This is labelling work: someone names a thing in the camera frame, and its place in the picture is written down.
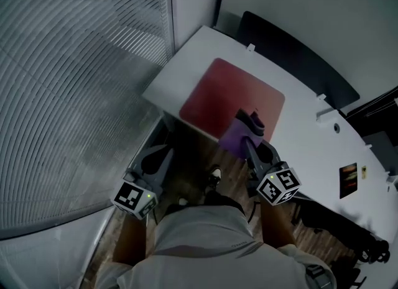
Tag person's right forearm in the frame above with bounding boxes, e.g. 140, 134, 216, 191
259, 200, 296, 250

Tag grey shoulder strap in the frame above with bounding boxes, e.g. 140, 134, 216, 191
304, 262, 334, 289

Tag person's right shoe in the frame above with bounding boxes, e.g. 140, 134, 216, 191
206, 165, 223, 189

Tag white desk socket strip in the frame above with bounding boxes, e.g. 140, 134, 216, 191
315, 107, 338, 122

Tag dark desk partition panel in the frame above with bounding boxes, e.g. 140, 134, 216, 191
236, 10, 361, 110

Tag person's left forearm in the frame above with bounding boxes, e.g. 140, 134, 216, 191
112, 214, 147, 265

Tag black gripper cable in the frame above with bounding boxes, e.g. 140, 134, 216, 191
247, 200, 262, 224

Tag black office chair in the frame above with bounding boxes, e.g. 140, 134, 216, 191
292, 196, 391, 265

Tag person's white shirt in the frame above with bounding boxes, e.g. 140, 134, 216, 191
90, 203, 338, 289

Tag red desk mat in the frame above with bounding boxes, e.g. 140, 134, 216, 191
178, 57, 286, 143

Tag grey venetian blinds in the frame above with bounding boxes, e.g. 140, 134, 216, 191
0, 0, 174, 239

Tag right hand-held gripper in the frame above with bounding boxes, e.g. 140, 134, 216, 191
241, 136, 302, 205

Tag dark printed card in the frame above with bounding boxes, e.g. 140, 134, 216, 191
338, 162, 361, 200

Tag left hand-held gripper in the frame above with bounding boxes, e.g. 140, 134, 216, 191
111, 144, 175, 220

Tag purple cloth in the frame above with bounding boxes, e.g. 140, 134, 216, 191
219, 109, 267, 161

